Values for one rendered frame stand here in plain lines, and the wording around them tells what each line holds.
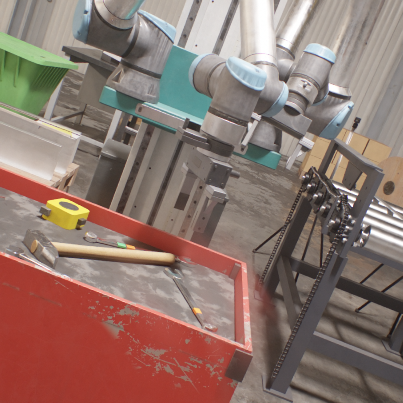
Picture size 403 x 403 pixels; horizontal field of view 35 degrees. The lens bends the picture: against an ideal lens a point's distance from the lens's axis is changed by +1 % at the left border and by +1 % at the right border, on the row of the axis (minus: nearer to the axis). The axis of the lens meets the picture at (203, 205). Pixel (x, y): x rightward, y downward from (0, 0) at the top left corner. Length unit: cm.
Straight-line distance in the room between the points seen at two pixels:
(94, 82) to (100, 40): 514
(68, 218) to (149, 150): 109
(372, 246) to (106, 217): 173
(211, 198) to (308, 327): 184
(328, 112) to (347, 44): 22
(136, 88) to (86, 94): 512
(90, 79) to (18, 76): 247
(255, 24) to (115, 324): 84
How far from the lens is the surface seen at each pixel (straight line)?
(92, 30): 211
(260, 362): 340
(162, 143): 245
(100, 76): 724
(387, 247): 297
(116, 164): 258
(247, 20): 160
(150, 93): 221
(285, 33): 198
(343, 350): 314
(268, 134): 222
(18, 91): 491
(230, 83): 131
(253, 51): 154
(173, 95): 234
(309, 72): 179
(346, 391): 359
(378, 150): 1096
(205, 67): 141
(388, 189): 1014
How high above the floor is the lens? 135
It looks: 13 degrees down
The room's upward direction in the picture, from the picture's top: 22 degrees clockwise
